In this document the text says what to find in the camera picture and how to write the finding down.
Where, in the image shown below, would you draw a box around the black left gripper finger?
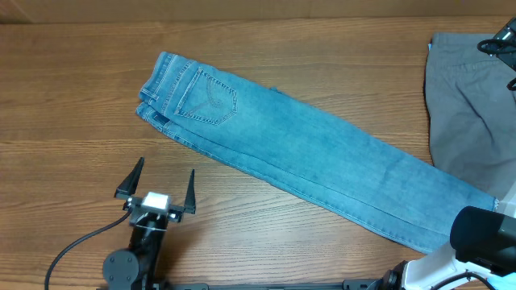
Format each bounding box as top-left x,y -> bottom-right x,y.
114,157 -> 144,199
184,169 -> 196,214

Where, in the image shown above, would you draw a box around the light blue denim jeans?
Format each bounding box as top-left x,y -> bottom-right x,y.
136,52 -> 497,253

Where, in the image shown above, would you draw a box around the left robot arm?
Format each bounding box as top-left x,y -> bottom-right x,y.
102,158 -> 196,290

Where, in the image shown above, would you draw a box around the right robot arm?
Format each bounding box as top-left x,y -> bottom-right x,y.
377,22 -> 515,289

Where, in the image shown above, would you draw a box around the grey folded trousers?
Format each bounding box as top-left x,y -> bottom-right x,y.
425,32 -> 515,199

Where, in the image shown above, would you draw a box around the light blue cloth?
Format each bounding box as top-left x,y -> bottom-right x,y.
491,273 -> 516,290

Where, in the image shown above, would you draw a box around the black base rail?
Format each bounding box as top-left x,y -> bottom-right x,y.
96,277 -> 388,290

